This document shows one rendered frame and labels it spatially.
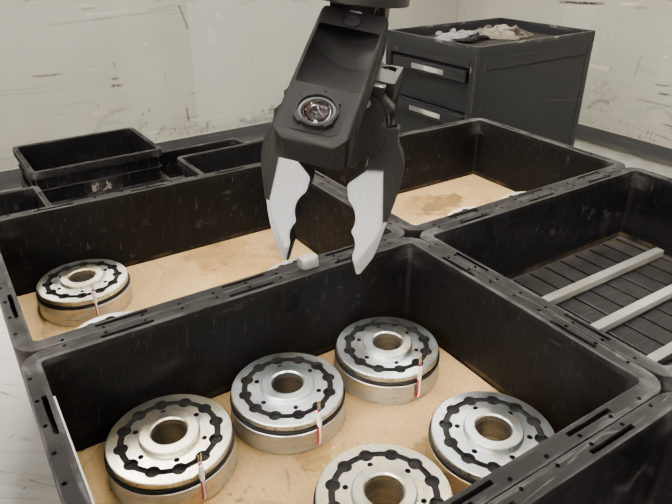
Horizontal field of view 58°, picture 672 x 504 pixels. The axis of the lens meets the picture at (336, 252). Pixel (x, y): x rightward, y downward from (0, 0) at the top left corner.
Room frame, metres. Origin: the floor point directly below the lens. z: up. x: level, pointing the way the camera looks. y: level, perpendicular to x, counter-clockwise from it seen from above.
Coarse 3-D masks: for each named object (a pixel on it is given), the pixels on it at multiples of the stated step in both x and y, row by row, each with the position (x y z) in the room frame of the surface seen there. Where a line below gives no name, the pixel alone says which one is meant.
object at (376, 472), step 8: (360, 472) 0.33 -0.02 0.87; (368, 472) 0.33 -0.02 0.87; (376, 472) 0.33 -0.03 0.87; (384, 472) 0.33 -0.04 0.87; (392, 472) 0.33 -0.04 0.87; (400, 472) 0.33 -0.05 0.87; (360, 480) 0.32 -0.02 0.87; (368, 480) 0.32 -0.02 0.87; (392, 480) 0.32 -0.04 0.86; (400, 480) 0.32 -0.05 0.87; (408, 480) 0.32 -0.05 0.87; (352, 488) 0.31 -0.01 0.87; (360, 488) 0.31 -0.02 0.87; (408, 488) 0.31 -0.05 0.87; (416, 488) 0.31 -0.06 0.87; (352, 496) 0.31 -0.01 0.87; (360, 496) 0.31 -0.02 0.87; (408, 496) 0.31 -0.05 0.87; (416, 496) 0.31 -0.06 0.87
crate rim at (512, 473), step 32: (448, 256) 0.55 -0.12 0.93; (256, 288) 0.49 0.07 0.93; (480, 288) 0.50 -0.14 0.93; (160, 320) 0.44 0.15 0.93; (544, 320) 0.44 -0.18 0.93; (64, 352) 0.39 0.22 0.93; (608, 352) 0.39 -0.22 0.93; (32, 384) 0.35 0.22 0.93; (640, 384) 0.35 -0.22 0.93; (608, 416) 0.32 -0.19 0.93; (64, 448) 0.29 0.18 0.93; (544, 448) 0.29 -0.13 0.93; (64, 480) 0.26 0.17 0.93; (480, 480) 0.26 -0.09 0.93; (512, 480) 0.27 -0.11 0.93
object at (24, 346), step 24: (240, 168) 0.81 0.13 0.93; (120, 192) 0.72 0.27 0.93; (144, 192) 0.73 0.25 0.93; (336, 192) 0.72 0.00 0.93; (0, 216) 0.65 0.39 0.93; (24, 216) 0.65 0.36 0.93; (384, 240) 0.59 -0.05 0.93; (0, 264) 0.53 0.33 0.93; (288, 264) 0.53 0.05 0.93; (0, 288) 0.49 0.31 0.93; (216, 288) 0.49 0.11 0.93; (144, 312) 0.45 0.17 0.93; (24, 336) 0.41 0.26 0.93; (72, 336) 0.41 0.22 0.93; (24, 360) 0.39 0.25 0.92
